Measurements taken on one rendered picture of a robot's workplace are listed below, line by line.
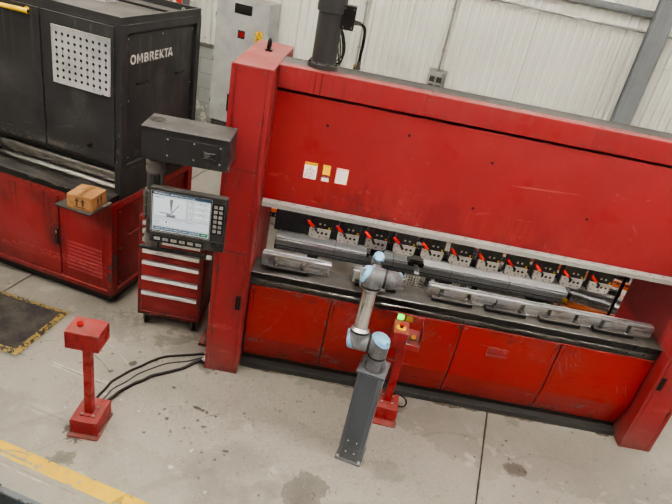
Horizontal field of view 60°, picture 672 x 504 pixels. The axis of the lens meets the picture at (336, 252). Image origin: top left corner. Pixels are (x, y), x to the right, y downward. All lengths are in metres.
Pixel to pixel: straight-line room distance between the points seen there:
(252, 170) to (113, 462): 1.99
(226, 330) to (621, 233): 2.82
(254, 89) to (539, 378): 2.93
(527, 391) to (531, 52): 4.56
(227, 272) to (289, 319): 0.61
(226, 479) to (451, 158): 2.47
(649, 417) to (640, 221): 1.56
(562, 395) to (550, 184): 1.71
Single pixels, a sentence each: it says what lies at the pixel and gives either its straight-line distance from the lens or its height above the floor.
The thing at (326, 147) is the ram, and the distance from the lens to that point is 3.84.
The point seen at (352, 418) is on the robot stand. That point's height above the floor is 0.38.
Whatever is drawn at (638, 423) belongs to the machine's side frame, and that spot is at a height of 0.26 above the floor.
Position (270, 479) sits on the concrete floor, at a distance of 3.99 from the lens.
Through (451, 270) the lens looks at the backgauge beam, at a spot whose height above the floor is 0.98.
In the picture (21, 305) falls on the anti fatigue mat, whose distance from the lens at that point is 5.35.
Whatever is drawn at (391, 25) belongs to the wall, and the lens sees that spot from 8.14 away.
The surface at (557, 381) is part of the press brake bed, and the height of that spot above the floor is 0.43.
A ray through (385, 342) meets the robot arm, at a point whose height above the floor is 1.00.
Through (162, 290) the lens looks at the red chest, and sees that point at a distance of 4.80.
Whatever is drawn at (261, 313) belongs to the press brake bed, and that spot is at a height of 0.53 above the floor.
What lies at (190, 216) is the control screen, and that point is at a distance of 3.57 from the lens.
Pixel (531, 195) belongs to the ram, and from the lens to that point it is 4.06.
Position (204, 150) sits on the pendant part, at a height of 1.87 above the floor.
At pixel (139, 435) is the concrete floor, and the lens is 4.19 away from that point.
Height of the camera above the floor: 3.08
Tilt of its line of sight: 29 degrees down
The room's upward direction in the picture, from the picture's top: 12 degrees clockwise
